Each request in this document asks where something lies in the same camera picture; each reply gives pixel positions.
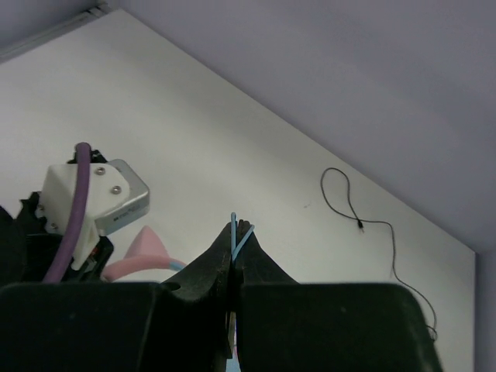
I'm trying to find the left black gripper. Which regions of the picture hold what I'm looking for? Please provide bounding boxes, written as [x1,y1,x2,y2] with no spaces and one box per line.
[1,191,114,285]

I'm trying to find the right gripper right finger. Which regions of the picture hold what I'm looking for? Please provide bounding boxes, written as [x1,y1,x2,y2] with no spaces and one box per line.
[234,221,442,371]

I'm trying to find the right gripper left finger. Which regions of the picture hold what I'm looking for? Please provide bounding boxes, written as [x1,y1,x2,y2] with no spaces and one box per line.
[1,227,233,371]

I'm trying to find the blue pink cat-ear headphones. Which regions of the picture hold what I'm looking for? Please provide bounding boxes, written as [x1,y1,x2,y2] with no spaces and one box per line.
[102,226,187,282]

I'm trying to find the light blue headphone cable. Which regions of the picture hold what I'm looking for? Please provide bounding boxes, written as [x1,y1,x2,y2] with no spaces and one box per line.
[230,212,257,260]

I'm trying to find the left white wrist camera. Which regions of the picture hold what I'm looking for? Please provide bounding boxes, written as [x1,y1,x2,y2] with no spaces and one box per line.
[36,159,150,270]

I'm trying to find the thin black audio cable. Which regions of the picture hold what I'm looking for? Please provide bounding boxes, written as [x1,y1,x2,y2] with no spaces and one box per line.
[320,167,439,342]

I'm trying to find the aluminium rail left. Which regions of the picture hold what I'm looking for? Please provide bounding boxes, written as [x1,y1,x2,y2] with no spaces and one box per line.
[1,1,113,63]

